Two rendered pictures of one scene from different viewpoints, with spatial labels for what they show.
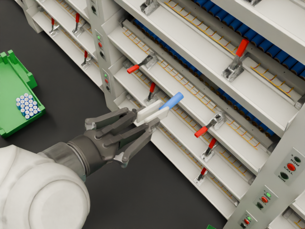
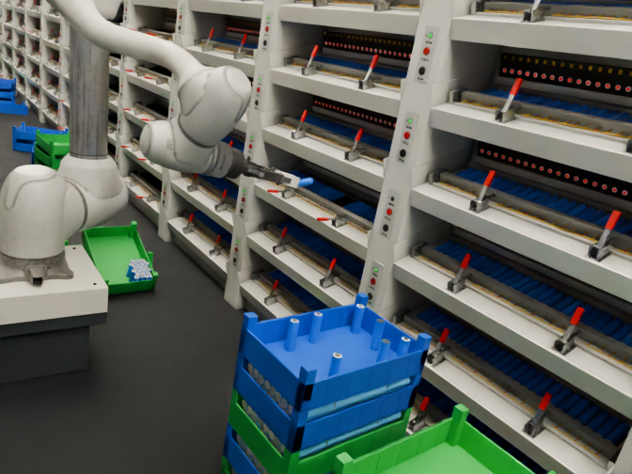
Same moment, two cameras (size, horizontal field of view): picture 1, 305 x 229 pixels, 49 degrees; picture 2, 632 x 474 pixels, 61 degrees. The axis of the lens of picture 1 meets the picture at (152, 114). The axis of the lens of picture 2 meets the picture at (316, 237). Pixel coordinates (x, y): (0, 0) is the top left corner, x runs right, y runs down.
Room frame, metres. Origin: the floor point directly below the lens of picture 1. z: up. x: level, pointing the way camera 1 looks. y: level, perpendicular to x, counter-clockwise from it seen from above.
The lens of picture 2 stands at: (-1.01, -0.13, 0.94)
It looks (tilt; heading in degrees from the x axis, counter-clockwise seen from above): 18 degrees down; 1
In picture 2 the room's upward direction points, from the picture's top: 11 degrees clockwise
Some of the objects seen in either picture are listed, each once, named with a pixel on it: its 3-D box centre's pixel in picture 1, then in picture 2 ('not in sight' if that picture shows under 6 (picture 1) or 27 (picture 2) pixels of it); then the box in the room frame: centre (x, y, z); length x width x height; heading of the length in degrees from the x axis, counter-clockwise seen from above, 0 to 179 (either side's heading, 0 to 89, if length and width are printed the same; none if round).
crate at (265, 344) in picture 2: not in sight; (336, 343); (-0.12, -0.19, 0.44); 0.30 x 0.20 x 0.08; 131
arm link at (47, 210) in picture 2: not in sight; (36, 208); (0.29, 0.63, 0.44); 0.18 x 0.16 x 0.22; 163
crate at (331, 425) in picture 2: not in sight; (328, 379); (-0.12, -0.19, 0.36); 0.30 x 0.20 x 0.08; 131
